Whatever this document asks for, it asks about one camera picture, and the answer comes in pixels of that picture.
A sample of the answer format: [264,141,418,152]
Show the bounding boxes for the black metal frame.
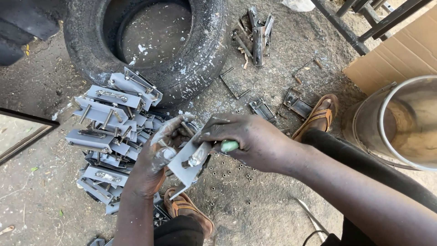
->
[310,0,433,56]

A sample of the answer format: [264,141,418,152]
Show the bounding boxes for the grey painted bracket piece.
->
[86,236,115,246]

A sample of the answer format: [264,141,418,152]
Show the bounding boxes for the person's left hand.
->
[124,114,201,198]

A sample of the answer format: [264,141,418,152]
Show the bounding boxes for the pile of grey painted brackets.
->
[65,67,202,228]

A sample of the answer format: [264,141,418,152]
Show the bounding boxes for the person's brown sandal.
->
[292,94,339,143]
[163,187,215,238]

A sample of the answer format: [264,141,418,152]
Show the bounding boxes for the grey painted bracket with bolt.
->
[167,128,214,201]

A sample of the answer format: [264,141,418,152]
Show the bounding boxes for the person's leg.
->
[153,215,205,246]
[301,128,437,214]

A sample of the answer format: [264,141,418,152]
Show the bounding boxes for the black paint-spattered tyre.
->
[63,0,232,109]

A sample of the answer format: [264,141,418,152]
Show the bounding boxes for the person's right hand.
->
[195,113,305,177]

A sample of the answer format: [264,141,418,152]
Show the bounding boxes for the white plastic bag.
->
[282,0,315,12]

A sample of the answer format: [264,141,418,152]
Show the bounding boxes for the heap of bare metal brackets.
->
[231,6,275,67]

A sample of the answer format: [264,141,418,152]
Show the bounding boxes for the person's right leg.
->
[301,128,437,214]

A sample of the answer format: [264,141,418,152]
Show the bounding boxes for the scattered small metal nuts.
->
[204,152,256,209]

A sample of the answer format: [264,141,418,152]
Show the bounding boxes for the black bulky object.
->
[0,0,67,67]

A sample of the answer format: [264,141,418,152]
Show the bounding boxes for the person's right brown sandal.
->
[292,94,339,143]

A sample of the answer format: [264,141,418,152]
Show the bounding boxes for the metal bucket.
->
[341,75,437,172]

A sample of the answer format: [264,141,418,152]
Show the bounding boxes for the flat metal strip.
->
[295,197,331,244]

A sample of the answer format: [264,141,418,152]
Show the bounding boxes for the bare metal bracket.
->
[249,98,279,126]
[277,87,314,121]

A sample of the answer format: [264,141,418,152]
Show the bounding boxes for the black framed glass panel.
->
[0,108,60,167]

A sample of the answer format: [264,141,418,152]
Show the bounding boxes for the green handled tool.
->
[220,139,240,153]

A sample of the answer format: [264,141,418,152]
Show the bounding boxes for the bent rusty metal rod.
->
[292,59,323,85]

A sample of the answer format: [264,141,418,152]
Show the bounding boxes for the person's left brown sandal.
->
[163,187,215,238]

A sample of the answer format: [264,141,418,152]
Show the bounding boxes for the black cable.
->
[302,230,329,246]

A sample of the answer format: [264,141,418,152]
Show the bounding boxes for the person's left leg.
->
[153,215,205,246]

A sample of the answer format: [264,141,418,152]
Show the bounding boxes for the bent bare metal rod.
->
[219,66,252,100]

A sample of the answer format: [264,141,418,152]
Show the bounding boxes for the brown cardboard sheet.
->
[342,3,437,97]

